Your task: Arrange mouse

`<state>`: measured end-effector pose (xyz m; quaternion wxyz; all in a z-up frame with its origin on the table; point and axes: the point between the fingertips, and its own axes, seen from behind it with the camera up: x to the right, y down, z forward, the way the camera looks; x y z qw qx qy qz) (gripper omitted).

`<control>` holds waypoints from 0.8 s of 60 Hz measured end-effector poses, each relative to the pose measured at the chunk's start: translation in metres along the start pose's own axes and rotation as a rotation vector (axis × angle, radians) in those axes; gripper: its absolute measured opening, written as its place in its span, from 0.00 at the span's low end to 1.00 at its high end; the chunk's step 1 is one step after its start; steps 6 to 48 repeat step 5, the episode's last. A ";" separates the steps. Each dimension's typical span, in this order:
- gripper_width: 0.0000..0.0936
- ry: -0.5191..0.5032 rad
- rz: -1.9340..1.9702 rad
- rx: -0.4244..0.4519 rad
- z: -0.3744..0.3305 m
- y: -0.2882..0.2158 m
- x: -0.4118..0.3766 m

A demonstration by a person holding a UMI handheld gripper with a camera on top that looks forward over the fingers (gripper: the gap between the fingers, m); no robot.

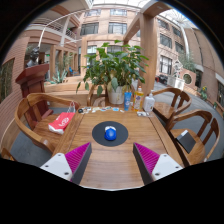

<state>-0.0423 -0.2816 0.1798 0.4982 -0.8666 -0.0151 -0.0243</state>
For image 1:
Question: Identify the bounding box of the white pump bottle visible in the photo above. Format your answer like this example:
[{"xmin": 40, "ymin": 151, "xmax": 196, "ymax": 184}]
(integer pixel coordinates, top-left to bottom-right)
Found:
[{"xmin": 142, "ymin": 89, "xmax": 156, "ymax": 114}]

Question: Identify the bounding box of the black parked car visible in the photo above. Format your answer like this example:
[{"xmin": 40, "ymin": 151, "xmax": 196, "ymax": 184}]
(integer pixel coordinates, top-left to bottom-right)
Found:
[{"xmin": 154, "ymin": 73, "xmax": 169, "ymax": 86}]

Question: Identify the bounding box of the blue and white computer mouse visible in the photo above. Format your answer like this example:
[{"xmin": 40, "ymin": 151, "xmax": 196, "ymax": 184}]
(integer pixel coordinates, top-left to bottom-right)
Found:
[{"xmin": 104, "ymin": 125, "xmax": 118, "ymax": 142}]

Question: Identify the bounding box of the dark flat notebook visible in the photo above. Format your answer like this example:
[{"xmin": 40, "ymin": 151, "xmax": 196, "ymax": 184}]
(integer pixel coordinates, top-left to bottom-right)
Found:
[{"xmin": 175, "ymin": 129, "xmax": 197, "ymax": 154}]

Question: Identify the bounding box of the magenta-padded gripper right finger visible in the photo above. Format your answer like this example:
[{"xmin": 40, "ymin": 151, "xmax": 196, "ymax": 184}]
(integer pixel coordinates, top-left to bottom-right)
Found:
[{"xmin": 132, "ymin": 142, "xmax": 184, "ymax": 186}]

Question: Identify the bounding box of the round dark grey mouse pad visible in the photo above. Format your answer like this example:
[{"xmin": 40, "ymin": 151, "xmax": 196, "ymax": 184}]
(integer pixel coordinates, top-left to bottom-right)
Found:
[{"xmin": 91, "ymin": 120, "xmax": 129, "ymax": 148}]

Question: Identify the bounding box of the spiky green agave plant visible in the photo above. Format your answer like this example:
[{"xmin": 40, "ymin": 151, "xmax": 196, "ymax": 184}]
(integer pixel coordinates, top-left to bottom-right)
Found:
[{"xmin": 49, "ymin": 68, "xmax": 69, "ymax": 84}]

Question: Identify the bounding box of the dark red wooden pedestal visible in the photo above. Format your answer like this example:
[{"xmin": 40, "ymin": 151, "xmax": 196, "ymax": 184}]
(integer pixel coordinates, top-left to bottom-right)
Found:
[{"xmin": 15, "ymin": 63, "xmax": 50, "ymax": 116}]

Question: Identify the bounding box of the dark bust statue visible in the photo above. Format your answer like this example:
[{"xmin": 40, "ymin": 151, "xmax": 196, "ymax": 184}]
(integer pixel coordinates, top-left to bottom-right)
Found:
[{"xmin": 26, "ymin": 46, "xmax": 41, "ymax": 68}]

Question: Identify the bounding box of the long wooden planter box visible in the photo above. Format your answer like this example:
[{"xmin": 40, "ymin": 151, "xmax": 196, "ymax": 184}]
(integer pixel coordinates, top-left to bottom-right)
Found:
[{"xmin": 44, "ymin": 79, "xmax": 91, "ymax": 108}]

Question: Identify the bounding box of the yellow liquid bottle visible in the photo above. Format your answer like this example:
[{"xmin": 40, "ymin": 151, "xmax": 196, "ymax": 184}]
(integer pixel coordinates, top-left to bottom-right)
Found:
[{"xmin": 132, "ymin": 85, "xmax": 145, "ymax": 112}]

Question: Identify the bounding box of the blue tube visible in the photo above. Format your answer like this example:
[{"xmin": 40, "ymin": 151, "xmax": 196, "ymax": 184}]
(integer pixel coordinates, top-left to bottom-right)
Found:
[{"xmin": 123, "ymin": 91, "xmax": 133, "ymax": 112}]

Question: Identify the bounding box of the green plant in white pot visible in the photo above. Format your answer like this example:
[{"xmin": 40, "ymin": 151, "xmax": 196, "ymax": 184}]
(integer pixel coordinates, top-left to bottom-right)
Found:
[{"xmin": 75, "ymin": 39, "xmax": 150, "ymax": 105}]

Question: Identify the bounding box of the red paper shopping bag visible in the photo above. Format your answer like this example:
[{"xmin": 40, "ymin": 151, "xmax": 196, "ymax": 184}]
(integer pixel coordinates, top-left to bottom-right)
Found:
[{"xmin": 48, "ymin": 101, "xmax": 77, "ymax": 135}]

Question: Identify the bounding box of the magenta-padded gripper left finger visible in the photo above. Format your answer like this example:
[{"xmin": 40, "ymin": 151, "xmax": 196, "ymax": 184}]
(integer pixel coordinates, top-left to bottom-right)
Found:
[{"xmin": 39, "ymin": 142, "xmax": 93, "ymax": 185}]

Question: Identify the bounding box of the wooden armchair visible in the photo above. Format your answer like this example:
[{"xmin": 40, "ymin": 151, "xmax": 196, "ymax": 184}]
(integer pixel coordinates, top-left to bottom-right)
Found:
[
  {"xmin": 164, "ymin": 109, "xmax": 221, "ymax": 168},
  {"xmin": 86, "ymin": 93, "xmax": 109, "ymax": 108},
  {"xmin": 153, "ymin": 87, "xmax": 193, "ymax": 126},
  {"xmin": 0, "ymin": 147, "xmax": 16, "ymax": 162},
  {"xmin": 14, "ymin": 92, "xmax": 81, "ymax": 154}
]

